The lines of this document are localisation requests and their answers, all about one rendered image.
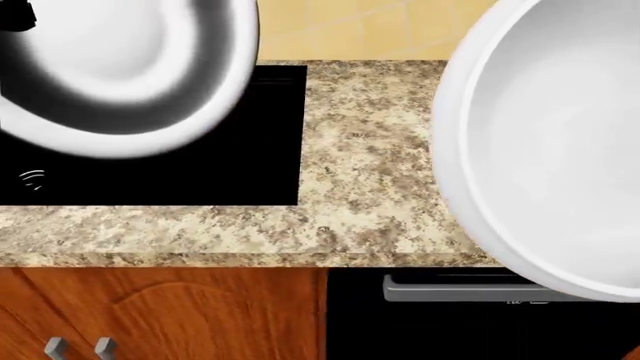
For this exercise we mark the speckled granite countertop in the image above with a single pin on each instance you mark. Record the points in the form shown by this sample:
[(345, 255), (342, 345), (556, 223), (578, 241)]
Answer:
[(370, 168)]

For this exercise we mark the brown wooden cabinet door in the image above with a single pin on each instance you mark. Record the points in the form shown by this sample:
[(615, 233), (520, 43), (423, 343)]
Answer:
[(200, 315)]

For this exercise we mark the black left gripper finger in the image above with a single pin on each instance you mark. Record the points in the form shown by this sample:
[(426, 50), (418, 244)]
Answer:
[(17, 17)]

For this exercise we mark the black induction cooktop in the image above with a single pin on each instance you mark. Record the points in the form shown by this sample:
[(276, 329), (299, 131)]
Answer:
[(240, 168)]

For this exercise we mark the black dishwasher front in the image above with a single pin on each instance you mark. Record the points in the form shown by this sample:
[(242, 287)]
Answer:
[(450, 330)]

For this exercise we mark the large plain white bowl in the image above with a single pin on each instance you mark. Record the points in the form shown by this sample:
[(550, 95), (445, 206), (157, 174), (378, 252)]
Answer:
[(555, 142)]

